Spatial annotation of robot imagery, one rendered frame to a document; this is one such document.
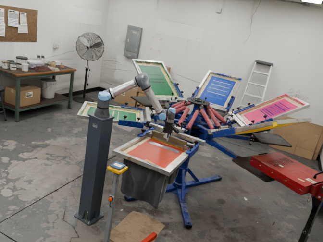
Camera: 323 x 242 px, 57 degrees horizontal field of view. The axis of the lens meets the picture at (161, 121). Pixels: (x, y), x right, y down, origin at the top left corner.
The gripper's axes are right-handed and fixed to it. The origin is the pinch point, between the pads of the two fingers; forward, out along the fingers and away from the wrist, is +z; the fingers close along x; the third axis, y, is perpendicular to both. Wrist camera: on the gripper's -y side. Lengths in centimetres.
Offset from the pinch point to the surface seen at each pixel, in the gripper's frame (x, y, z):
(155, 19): -412, 240, -118
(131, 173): 52, 12, 23
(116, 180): 81, 12, 17
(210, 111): -78, -20, -22
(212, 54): -412, 80, -64
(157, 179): 52, -15, 18
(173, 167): 51, -28, 2
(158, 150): 21.2, 0.8, 5.2
